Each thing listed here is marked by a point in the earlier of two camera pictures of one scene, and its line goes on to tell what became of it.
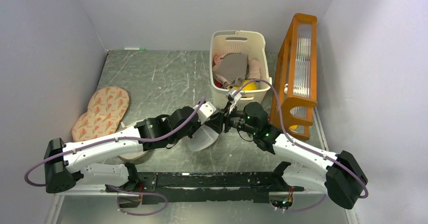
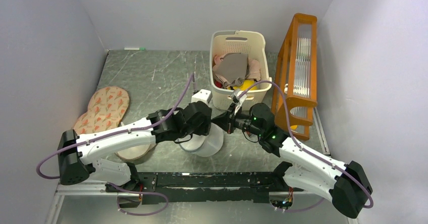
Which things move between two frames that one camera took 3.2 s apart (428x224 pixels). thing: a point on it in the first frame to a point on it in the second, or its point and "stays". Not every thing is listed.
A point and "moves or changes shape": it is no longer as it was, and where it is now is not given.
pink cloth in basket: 254,72 stays
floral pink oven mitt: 106,109 stays
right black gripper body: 235,120 stays
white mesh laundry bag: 203,138 moves or changes shape
